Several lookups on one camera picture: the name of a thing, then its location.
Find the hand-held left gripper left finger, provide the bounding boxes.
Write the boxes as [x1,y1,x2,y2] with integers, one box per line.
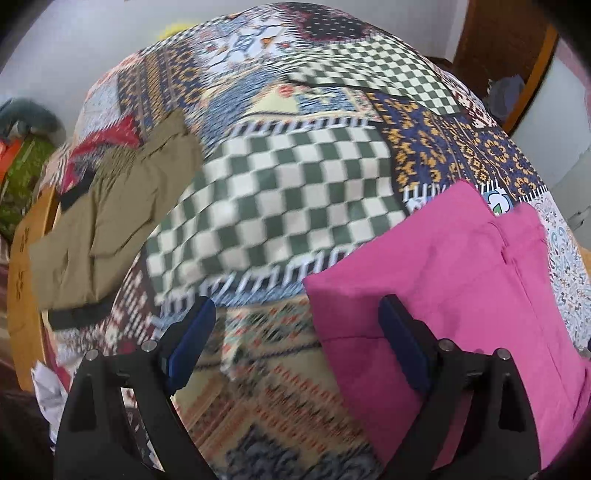
[54,298,218,480]

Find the grey plush toy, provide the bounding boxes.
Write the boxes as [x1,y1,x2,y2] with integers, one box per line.
[0,98,64,136]

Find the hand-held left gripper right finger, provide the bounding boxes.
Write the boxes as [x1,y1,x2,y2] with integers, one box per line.
[379,294,541,480]

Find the orange box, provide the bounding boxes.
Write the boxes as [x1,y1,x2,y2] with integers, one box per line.
[0,138,22,182]

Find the green laundry bag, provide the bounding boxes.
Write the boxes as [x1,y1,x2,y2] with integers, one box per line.
[0,136,57,241]

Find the grey cloth bag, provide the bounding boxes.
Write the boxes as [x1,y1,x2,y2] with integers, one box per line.
[488,75,526,117]

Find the brown wooden door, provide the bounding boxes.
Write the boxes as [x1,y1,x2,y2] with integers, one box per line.
[452,0,552,95]

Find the pink pants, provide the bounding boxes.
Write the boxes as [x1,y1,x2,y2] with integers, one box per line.
[302,180,591,472]

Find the patchwork printed blanket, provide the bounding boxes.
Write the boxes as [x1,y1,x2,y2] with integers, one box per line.
[34,2,591,480]

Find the olive green pants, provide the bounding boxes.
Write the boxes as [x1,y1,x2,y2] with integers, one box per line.
[28,109,205,331]

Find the yellow curved cushion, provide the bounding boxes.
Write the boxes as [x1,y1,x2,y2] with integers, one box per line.
[156,19,191,41]

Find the wooden folding table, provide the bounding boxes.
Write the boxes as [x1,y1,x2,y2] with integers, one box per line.
[7,187,62,394]

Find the white crumpled cloth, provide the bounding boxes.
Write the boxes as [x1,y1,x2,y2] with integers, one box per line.
[31,361,71,423]

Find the wooden wardrobe with white doors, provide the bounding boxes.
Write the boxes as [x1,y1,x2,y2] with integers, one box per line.
[501,25,591,236]

